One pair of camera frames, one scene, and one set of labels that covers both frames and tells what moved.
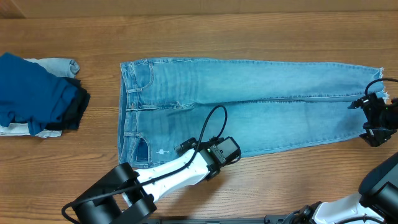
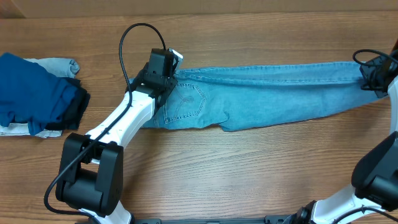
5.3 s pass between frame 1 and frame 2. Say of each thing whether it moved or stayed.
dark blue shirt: stayed
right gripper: moved
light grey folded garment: stayed
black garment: stayed
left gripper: moved
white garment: stayed
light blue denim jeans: moved
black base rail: stayed
